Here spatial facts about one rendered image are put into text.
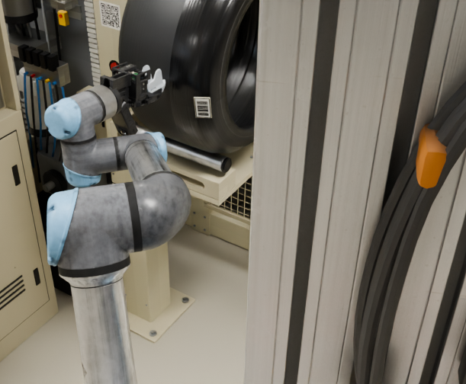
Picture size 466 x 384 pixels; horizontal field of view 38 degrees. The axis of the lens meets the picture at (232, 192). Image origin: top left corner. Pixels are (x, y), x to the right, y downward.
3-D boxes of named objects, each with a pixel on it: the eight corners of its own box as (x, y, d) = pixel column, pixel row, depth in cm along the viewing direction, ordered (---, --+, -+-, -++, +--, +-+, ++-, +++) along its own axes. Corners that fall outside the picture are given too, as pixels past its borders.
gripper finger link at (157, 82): (175, 65, 162) (151, 75, 155) (174, 88, 165) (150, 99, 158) (164, 62, 163) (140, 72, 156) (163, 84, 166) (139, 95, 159)
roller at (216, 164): (125, 123, 201) (135, 121, 205) (123, 138, 203) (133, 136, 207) (225, 159, 187) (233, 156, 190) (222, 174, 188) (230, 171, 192)
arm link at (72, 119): (44, 140, 141) (38, 101, 138) (81, 123, 150) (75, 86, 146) (72, 148, 138) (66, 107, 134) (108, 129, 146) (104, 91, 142)
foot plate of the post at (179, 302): (99, 315, 265) (98, 311, 264) (142, 275, 284) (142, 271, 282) (154, 344, 254) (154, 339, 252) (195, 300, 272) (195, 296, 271)
